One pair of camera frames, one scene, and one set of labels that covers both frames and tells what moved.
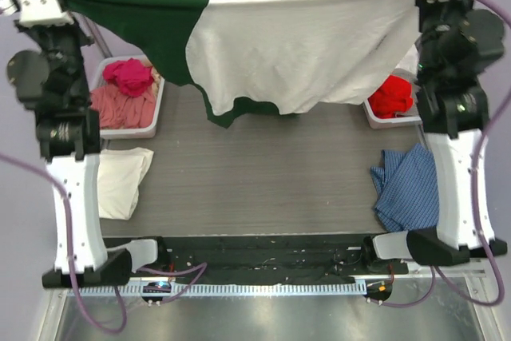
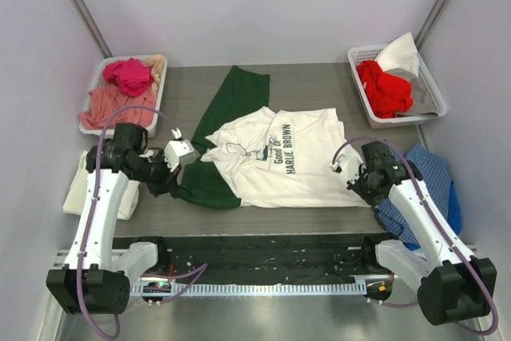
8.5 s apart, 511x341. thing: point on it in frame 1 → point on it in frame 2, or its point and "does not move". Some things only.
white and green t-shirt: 246,57 → 251,156
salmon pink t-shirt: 119,110 does not move
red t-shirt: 392,97 does not move
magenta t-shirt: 132,77 does not move
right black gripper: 445,5 → 357,184
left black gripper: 44,30 → 160,180
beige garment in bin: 157,77 does not move
